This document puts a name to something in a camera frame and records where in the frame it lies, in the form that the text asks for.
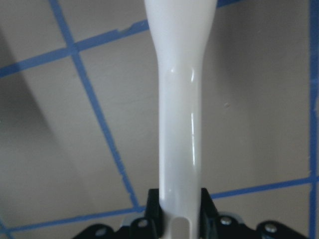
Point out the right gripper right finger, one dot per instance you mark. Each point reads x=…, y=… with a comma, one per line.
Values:
x=216, y=225

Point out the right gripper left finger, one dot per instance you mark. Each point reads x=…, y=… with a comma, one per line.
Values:
x=149, y=226

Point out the white hand brush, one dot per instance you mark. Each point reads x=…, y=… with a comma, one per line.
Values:
x=180, y=31

